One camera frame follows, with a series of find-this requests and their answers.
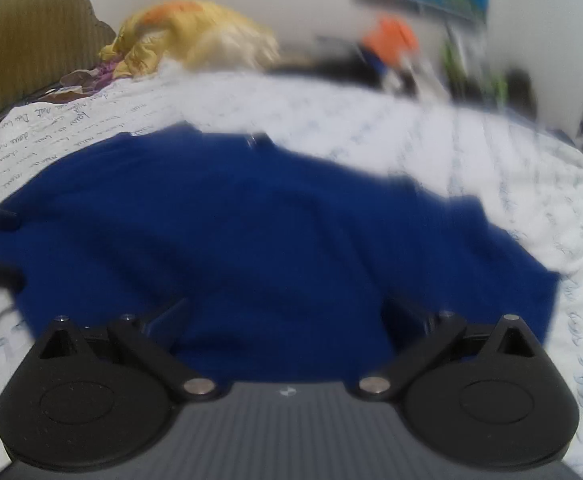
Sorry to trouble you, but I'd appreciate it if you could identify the orange bag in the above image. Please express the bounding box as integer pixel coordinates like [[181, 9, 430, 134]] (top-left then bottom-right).
[[362, 15, 419, 66]]

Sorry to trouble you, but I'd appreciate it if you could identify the olive padded headboard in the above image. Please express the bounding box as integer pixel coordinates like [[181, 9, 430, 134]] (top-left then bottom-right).
[[0, 0, 115, 113]]

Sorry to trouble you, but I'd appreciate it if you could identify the blue fleece garment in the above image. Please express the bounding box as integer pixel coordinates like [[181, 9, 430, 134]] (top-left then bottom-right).
[[0, 126, 559, 382]]

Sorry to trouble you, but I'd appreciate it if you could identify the purple cloth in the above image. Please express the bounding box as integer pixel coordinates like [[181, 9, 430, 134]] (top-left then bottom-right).
[[60, 58, 119, 92]]

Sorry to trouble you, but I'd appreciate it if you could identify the yellow quilt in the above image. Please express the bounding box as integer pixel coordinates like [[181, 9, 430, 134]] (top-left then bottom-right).
[[100, 0, 282, 78]]

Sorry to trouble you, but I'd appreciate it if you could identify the white script-print bedsheet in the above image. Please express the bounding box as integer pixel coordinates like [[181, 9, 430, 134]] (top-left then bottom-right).
[[0, 62, 583, 477]]

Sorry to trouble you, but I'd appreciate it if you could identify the green and black bag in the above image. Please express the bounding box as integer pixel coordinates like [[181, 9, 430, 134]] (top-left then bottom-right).
[[441, 40, 538, 117]]

